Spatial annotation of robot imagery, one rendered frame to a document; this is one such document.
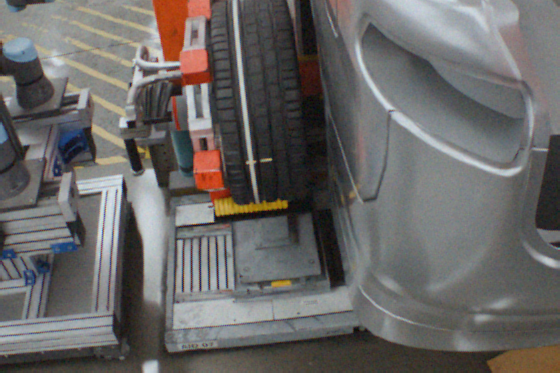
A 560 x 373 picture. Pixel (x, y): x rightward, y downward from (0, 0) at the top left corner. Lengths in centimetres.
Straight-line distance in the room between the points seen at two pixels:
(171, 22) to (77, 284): 107
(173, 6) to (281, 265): 104
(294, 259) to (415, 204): 134
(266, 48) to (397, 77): 76
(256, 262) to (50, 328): 81
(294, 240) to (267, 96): 82
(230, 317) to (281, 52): 109
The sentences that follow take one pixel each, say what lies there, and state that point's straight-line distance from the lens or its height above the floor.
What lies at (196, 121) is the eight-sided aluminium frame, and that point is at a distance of 171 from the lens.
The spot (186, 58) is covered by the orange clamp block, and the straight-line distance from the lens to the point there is 166.
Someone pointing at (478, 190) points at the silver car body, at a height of 135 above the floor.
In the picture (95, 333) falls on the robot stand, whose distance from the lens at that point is 225.
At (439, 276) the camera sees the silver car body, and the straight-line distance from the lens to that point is 109.
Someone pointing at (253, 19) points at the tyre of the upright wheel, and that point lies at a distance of 176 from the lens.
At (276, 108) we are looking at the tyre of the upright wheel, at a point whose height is 101.
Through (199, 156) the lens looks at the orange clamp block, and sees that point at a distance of 174.
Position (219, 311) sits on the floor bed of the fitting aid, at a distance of 236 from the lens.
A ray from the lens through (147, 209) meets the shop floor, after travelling 292.
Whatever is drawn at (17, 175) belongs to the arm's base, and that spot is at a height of 87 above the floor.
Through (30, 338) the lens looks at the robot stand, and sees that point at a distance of 233.
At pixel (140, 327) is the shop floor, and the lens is 249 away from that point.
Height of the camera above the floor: 198
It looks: 41 degrees down
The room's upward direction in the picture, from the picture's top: 6 degrees counter-clockwise
